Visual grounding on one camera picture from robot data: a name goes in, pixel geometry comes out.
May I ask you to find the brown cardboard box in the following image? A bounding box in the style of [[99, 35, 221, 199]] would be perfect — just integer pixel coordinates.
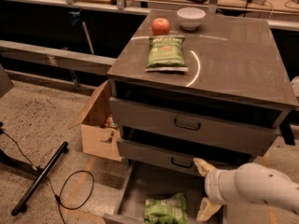
[[69, 81, 122, 161]]

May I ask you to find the black stand leg bar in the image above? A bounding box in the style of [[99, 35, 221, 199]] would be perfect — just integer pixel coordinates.
[[11, 142, 68, 217]]

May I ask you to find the black floor cable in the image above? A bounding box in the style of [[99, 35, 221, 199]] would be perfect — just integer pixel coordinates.
[[0, 129, 95, 224]]

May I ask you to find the red apple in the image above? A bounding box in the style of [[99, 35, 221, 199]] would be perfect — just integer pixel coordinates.
[[151, 18, 170, 35]]

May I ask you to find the grey middle drawer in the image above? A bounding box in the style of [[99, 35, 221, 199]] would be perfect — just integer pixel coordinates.
[[118, 139, 252, 176]]

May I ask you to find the grey bottom drawer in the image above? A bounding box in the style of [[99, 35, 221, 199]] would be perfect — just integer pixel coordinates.
[[104, 161, 227, 224]]

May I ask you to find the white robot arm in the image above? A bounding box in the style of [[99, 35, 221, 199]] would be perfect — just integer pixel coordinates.
[[193, 158, 299, 222]]

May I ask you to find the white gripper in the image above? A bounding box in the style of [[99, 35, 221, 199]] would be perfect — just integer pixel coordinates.
[[193, 158, 238, 222]]

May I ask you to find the light green rice chip bag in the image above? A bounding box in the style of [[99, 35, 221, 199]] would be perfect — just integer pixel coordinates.
[[144, 193, 188, 224]]

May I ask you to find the grey top drawer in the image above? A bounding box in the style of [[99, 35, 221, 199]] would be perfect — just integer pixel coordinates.
[[109, 97, 278, 156]]

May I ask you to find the dark green chip bag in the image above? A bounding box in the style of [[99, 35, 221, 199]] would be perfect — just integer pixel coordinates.
[[145, 35, 189, 72]]

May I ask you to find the grey drawer cabinet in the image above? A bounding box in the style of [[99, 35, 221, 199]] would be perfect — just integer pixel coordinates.
[[107, 8, 299, 188]]

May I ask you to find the grey drawer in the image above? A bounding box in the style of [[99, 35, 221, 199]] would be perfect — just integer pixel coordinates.
[[118, 139, 252, 176], [109, 97, 278, 156], [104, 161, 227, 224]]

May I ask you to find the grey metal rail beam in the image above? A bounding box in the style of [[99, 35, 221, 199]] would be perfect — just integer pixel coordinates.
[[0, 40, 115, 76]]

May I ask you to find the snack packet in box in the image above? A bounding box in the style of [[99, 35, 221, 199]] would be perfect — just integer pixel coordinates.
[[104, 115, 118, 129]]

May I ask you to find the white ceramic bowl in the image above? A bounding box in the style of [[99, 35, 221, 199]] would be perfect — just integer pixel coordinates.
[[177, 7, 206, 30]]

